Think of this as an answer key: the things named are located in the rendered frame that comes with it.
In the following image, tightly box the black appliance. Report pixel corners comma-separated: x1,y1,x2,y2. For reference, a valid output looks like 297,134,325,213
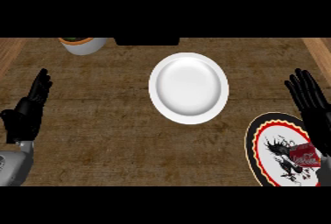
113,37,181,46

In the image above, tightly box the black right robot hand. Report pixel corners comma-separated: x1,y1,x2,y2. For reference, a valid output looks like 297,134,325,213
283,67,331,158

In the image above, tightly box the plain white plate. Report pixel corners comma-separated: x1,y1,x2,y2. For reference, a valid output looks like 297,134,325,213
147,52,230,125

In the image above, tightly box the black red patterned plate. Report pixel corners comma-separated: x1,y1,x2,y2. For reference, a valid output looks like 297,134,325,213
242,111,323,187

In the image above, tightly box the white pot with orange rim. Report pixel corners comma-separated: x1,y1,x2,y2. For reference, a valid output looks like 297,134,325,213
57,37,109,56

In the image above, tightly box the red can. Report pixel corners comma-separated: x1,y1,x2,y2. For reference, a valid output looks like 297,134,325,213
288,141,322,168

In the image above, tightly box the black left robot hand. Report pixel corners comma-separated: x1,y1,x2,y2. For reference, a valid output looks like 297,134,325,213
0,67,54,144

